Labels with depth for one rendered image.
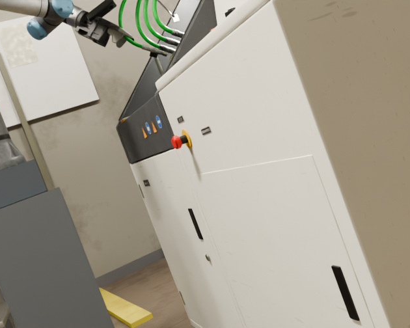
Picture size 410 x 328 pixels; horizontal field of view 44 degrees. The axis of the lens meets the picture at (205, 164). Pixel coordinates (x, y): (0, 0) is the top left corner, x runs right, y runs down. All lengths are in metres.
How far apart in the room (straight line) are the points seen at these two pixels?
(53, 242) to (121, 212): 2.55
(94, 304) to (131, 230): 2.54
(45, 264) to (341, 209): 0.93
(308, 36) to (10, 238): 1.00
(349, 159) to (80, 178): 3.29
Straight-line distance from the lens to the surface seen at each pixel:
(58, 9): 1.84
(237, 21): 0.93
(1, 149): 1.58
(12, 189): 1.54
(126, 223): 4.06
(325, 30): 0.86
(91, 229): 4.00
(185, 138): 1.34
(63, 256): 1.53
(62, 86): 4.06
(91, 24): 1.98
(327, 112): 0.83
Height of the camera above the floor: 0.79
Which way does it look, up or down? 3 degrees down
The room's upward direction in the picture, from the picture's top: 21 degrees counter-clockwise
